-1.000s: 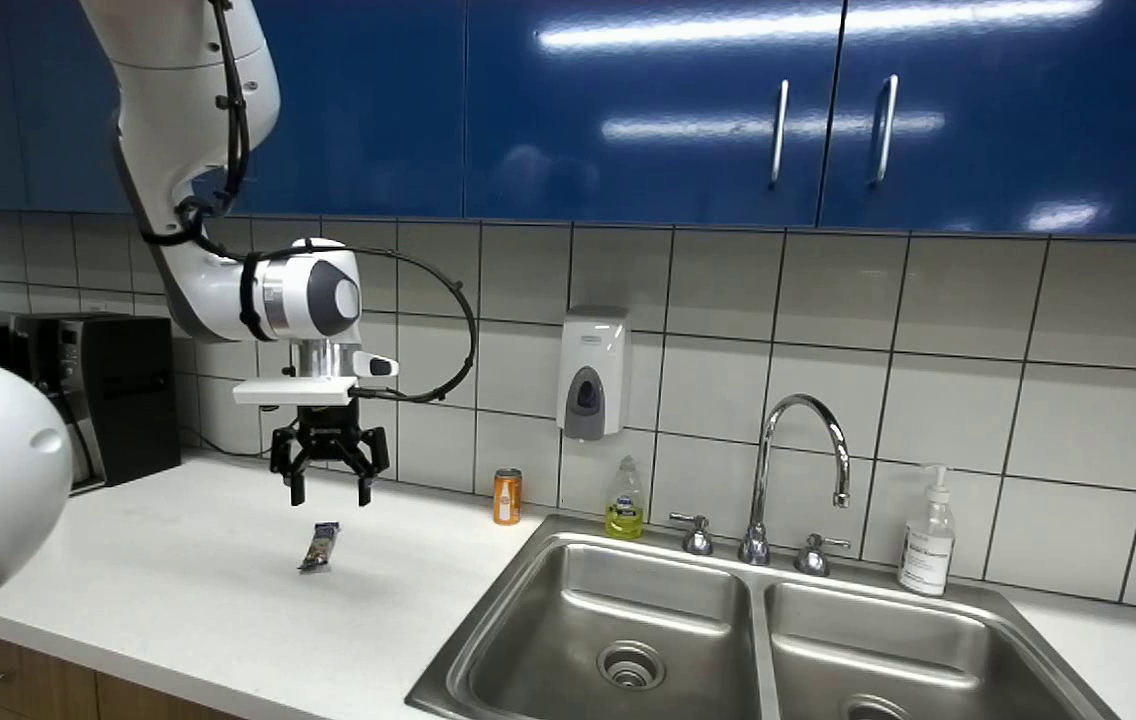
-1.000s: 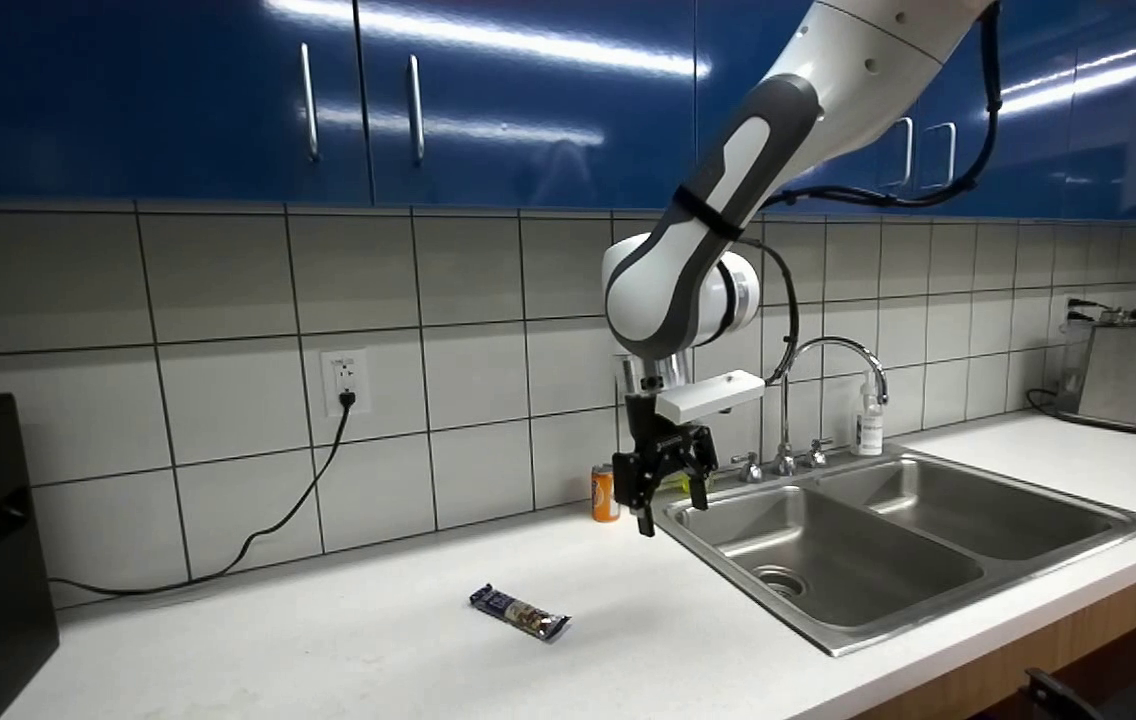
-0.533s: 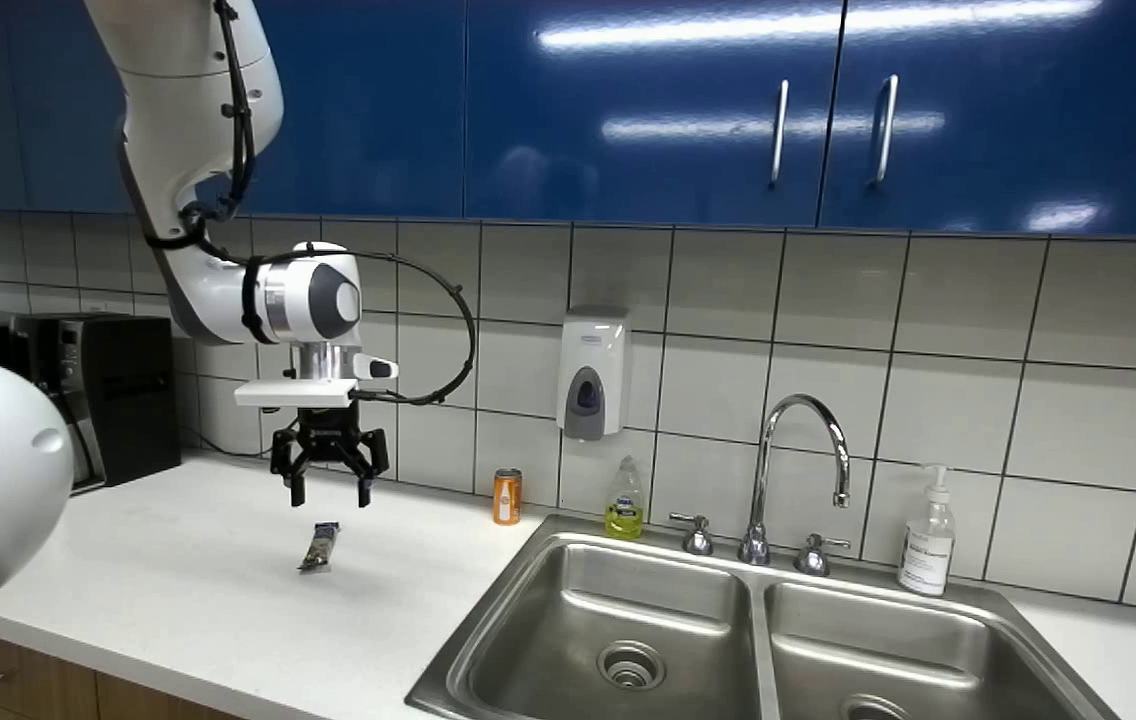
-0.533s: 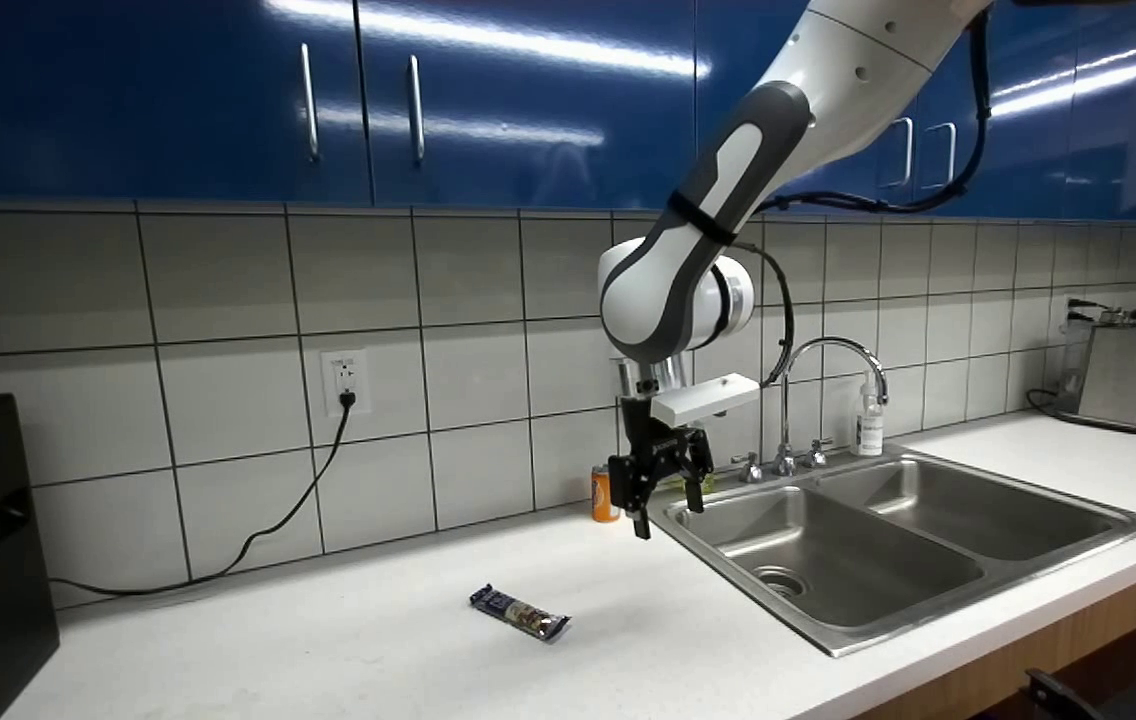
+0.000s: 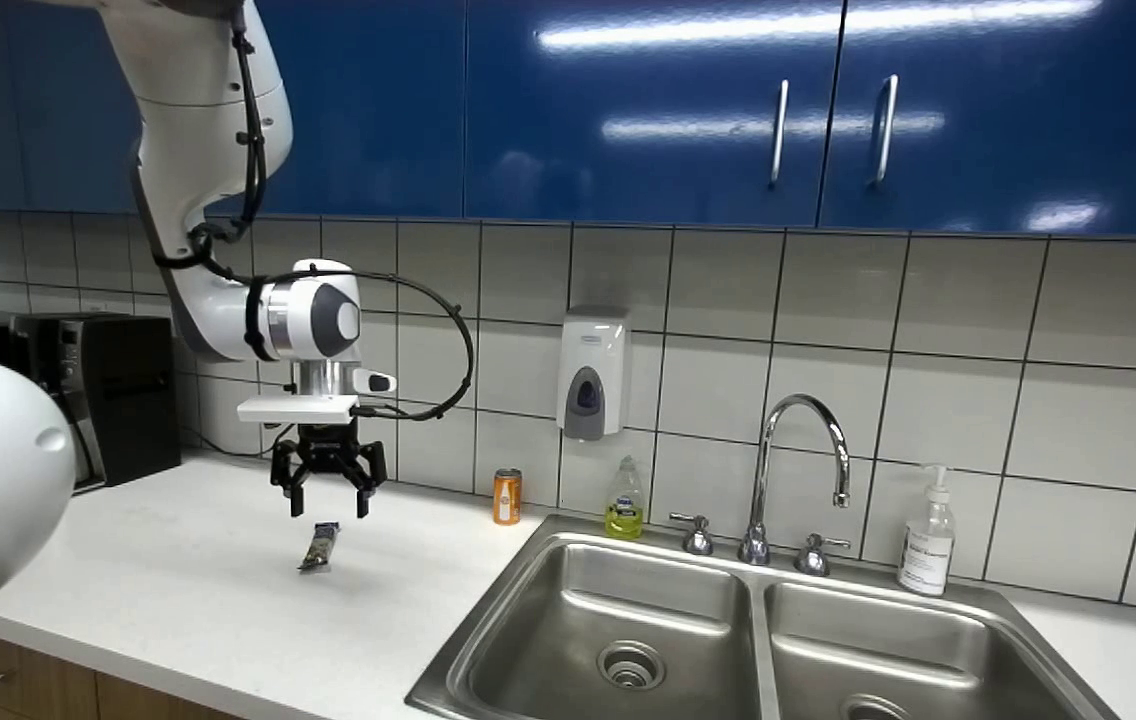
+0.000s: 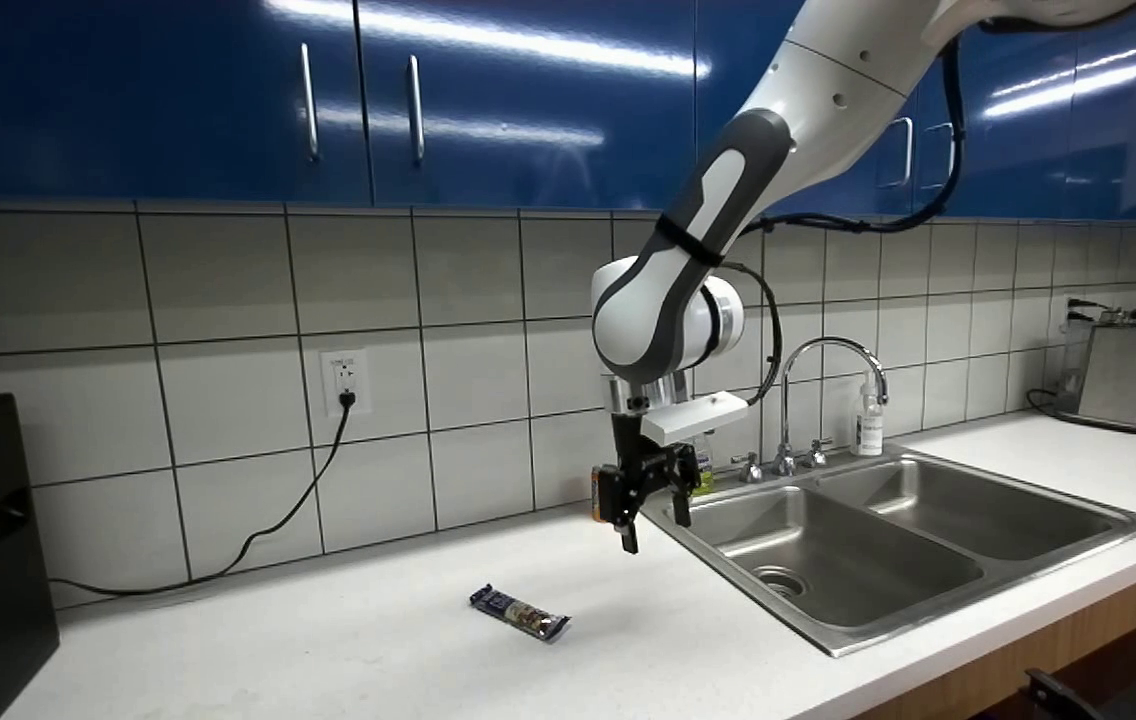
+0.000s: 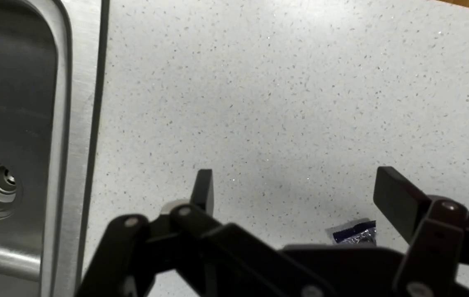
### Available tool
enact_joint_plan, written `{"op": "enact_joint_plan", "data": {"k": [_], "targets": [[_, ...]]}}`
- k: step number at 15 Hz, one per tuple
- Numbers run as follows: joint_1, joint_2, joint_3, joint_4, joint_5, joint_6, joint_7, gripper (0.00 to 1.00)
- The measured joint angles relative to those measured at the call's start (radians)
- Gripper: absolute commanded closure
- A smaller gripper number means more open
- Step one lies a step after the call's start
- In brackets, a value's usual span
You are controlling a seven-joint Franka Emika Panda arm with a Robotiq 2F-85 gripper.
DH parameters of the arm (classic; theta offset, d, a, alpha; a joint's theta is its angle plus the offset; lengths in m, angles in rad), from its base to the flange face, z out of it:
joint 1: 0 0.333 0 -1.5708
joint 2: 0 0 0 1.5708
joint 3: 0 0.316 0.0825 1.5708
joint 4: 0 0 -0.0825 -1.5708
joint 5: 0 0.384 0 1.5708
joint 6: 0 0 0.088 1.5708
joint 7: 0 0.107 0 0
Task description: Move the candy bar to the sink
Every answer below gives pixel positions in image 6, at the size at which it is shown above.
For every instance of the white wall power outlet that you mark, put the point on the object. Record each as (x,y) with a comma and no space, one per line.
(344,377)

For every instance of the silver coffee machine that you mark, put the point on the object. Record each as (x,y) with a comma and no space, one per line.
(1120,374)

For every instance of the stainless steel double sink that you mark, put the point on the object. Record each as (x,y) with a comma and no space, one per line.
(862,560)

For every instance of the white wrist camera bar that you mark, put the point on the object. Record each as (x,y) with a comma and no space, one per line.
(694,417)

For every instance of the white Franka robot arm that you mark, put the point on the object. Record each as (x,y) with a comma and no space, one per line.
(675,307)

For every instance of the white pump soap bottle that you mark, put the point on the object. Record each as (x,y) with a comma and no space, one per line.
(868,428)

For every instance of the chrome gooseneck faucet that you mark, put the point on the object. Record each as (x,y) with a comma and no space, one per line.
(832,345)

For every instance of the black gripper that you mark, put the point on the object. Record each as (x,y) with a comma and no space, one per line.
(636,464)

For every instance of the chrome faucet knob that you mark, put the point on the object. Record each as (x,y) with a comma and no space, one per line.
(817,453)
(751,470)

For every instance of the black chair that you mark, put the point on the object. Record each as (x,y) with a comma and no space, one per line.
(1100,700)

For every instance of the wooden base cabinet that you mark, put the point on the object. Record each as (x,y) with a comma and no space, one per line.
(1061,640)

